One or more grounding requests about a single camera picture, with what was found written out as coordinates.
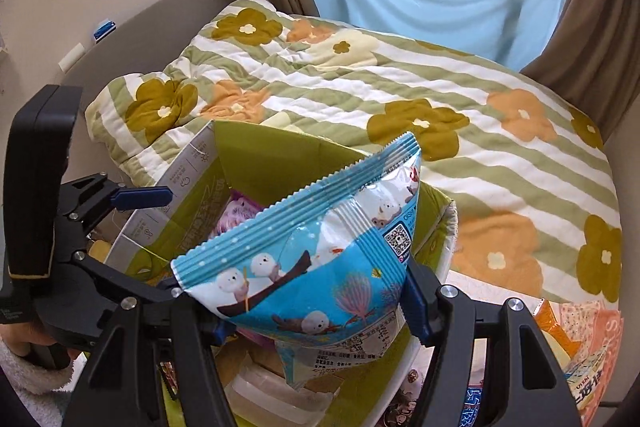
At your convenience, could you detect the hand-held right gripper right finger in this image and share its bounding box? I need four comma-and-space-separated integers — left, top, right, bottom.
401, 263, 585, 427

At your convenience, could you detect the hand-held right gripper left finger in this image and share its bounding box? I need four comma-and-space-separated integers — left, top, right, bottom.
62, 286, 237, 427

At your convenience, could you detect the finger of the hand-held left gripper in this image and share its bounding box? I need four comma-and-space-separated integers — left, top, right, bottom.
54, 249, 174, 304
60, 173, 174, 229

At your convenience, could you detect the blue otter print snack bag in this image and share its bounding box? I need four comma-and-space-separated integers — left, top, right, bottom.
171, 132, 423, 390

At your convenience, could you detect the green cardboard box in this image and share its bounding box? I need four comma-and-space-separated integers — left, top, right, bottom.
102, 119, 458, 427

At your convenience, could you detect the person's left forearm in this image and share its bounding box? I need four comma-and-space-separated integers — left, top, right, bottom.
0, 338, 77, 427

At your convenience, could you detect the person's left hand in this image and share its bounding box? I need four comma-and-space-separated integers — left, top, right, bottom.
0, 321, 57, 352

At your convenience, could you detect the clear plastic container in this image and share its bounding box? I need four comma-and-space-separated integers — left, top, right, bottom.
222, 357, 346, 423

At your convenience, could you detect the purple snack packet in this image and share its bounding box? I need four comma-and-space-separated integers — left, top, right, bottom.
207, 189, 263, 243

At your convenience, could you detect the dark printed snack packet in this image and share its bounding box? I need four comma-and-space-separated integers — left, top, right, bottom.
387, 369, 423, 427

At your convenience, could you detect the blue snack packet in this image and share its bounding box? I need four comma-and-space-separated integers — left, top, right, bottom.
462, 384, 493, 427

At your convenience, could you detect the grey headboard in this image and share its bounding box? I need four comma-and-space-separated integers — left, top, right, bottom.
57, 0, 261, 118

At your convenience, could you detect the small blue white box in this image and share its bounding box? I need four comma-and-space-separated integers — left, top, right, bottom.
92, 18, 117, 42

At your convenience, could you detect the pink printed blanket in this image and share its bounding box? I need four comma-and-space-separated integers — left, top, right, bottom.
537, 299, 626, 408

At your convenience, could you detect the striped floral quilt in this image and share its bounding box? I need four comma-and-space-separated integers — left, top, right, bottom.
84, 0, 623, 308

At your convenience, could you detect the white wall plate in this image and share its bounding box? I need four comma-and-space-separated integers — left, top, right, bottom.
57, 43, 85, 72

